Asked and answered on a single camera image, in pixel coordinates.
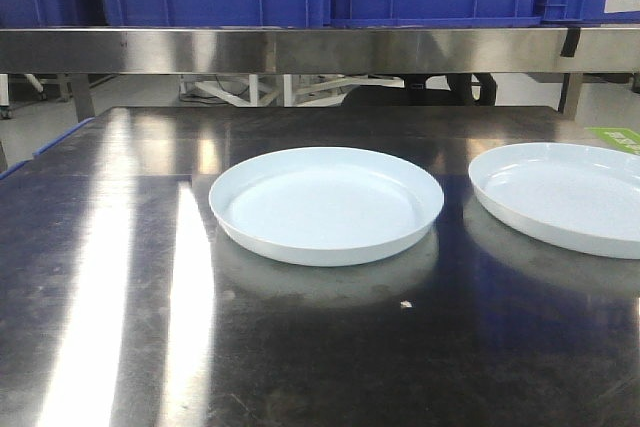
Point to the stainless steel shelf rail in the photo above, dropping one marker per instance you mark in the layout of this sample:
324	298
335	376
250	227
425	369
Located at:
608	48

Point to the black tape strip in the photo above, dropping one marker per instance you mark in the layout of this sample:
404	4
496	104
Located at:
571	42

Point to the black office chair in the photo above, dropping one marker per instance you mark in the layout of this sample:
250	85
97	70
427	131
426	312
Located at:
479	89

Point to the light blue plate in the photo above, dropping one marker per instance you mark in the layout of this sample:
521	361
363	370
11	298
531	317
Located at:
326	206
581	198

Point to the green sticker on table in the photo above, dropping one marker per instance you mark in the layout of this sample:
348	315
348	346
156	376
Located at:
620	138

